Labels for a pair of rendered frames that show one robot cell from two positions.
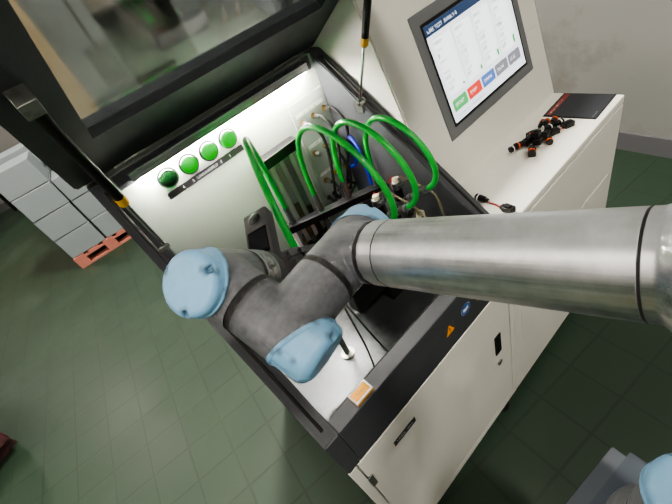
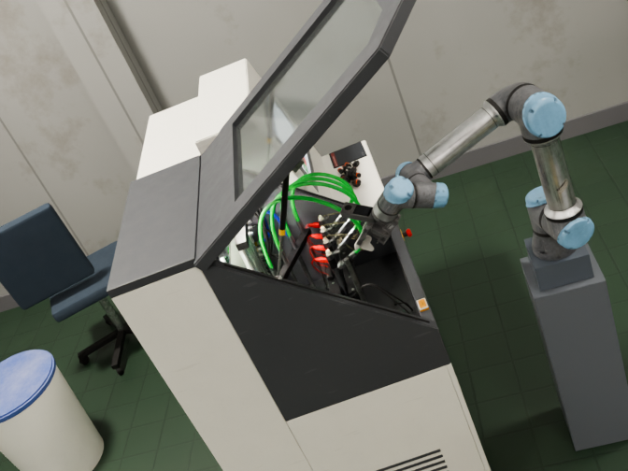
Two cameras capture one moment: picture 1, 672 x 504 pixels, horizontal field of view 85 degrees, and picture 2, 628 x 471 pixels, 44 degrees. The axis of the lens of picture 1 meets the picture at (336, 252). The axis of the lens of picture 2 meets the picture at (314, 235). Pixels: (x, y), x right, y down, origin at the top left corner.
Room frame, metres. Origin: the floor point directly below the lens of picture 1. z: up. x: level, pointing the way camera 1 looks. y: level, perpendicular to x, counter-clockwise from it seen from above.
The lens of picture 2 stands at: (-0.47, 1.89, 2.57)
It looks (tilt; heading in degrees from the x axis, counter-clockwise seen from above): 31 degrees down; 303
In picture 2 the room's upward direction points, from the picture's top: 24 degrees counter-clockwise
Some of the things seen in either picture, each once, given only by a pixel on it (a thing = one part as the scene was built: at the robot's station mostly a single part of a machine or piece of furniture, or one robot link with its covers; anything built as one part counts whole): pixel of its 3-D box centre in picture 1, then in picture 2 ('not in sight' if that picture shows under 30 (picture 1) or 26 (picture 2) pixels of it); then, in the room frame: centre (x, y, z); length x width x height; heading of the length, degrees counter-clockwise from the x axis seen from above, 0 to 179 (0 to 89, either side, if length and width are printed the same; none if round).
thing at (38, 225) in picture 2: not in sight; (84, 274); (2.81, -0.77, 0.55); 0.64 x 0.61 x 1.11; 112
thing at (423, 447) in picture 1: (455, 417); not in sight; (0.51, -0.12, 0.44); 0.65 x 0.02 x 0.68; 116
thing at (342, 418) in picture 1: (429, 340); (415, 286); (0.52, -0.12, 0.87); 0.62 x 0.04 x 0.16; 116
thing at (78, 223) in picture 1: (74, 191); not in sight; (4.21, 2.28, 0.55); 1.12 x 0.74 x 1.11; 19
